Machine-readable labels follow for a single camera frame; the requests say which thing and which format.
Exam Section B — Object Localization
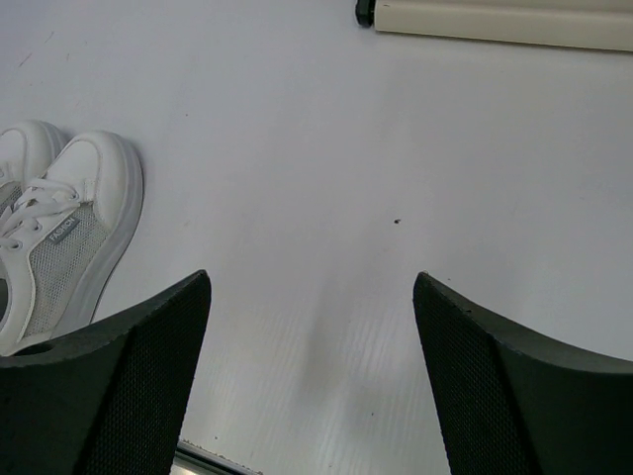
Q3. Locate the white sneaker left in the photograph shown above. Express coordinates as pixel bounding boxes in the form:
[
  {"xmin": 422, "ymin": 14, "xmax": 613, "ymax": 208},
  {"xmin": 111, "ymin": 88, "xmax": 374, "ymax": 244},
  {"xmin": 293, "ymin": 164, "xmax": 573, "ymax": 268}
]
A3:
[{"xmin": 0, "ymin": 120, "xmax": 70, "ymax": 248}]

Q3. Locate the white sneaker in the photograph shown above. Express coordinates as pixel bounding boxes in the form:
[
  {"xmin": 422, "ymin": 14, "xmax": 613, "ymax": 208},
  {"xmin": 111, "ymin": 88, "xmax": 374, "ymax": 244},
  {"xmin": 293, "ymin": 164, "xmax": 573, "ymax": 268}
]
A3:
[
  {"xmin": 0, "ymin": 120, "xmax": 70, "ymax": 248},
  {"xmin": 1, "ymin": 131, "xmax": 143, "ymax": 356}
]

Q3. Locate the white sneaker right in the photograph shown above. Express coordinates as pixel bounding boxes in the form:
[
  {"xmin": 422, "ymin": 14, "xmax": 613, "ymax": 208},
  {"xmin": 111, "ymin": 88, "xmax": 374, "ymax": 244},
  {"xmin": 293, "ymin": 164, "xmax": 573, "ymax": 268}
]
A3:
[{"xmin": 1, "ymin": 131, "xmax": 143, "ymax": 356}]

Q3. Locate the aluminium mounting rail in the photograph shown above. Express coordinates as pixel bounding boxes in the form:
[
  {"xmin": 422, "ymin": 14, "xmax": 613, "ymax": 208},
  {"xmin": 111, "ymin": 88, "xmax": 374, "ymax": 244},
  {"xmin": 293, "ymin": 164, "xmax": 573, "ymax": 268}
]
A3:
[{"xmin": 172, "ymin": 440, "xmax": 257, "ymax": 475}]

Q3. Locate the beige three-tier shoe shelf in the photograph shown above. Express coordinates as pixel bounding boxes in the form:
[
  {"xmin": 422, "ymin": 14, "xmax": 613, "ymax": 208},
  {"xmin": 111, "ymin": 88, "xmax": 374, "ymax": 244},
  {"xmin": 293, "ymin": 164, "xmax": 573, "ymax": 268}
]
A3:
[{"xmin": 355, "ymin": 0, "xmax": 632, "ymax": 52}]

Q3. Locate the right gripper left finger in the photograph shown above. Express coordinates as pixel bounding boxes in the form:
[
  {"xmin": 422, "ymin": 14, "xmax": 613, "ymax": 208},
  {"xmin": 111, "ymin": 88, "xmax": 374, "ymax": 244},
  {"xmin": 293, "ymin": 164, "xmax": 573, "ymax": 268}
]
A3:
[{"xmin": 1, "ymin": 270, "xmax": 212, "ymax": 474}]

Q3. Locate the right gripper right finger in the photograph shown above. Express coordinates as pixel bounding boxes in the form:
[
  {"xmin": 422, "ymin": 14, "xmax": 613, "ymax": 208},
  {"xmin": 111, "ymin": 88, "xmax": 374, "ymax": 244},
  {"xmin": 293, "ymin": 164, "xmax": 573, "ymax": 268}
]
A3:
[{"xmin": 412, "ymin": 273, "xmax": 632, "ymax": 474}]

